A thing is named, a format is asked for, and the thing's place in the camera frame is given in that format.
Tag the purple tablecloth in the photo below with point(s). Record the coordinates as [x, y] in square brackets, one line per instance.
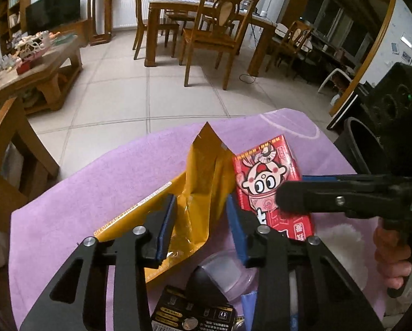
[88, 196]

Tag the wooden door frame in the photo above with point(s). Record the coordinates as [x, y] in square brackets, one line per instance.
[381, 41]

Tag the small red box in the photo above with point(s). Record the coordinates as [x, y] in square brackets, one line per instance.
[23, 66]

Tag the white coral ornament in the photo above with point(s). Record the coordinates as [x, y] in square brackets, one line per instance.
[30, 44]

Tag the clear plastic cup black lid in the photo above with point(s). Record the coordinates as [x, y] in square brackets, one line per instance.
[223, 269]

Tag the wooden coffee table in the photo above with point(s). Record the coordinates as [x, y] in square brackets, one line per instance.
[50, 69]

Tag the person's right hand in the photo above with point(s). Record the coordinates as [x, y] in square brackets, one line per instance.
[390, 251]

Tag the tall wooden plant stand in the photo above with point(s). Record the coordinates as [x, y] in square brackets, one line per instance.
[100, 13]

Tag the black battery blister pack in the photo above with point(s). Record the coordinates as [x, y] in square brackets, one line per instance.
[178, 313]

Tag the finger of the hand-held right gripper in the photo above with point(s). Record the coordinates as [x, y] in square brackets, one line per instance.
[357, 178]
[306, 196]

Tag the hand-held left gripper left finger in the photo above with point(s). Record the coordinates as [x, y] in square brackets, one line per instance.
[166, 227]

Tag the red cartoon snack packet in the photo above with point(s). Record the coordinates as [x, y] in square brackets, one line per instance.
[261, 165]

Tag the white plastic chair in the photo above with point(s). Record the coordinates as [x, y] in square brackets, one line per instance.
[333, 76]

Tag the yellow snack bag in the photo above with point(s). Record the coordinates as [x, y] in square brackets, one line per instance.
[206, 165]

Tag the wooden dining table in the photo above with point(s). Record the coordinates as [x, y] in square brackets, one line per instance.
[168, 10]

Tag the wooden chair at left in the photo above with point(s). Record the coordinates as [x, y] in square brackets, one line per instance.
[16, 165]

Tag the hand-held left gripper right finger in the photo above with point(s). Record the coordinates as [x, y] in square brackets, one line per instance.
[238, 227]

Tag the black flat television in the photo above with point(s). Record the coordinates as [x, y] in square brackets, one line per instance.
[54, 8]

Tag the wooden bookshelf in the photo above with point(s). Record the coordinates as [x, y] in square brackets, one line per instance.
[14, 10]

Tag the white wall radiator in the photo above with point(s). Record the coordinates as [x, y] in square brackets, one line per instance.
[126, 7]

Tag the black trash bin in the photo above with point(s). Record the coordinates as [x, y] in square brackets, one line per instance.
[357, 144]

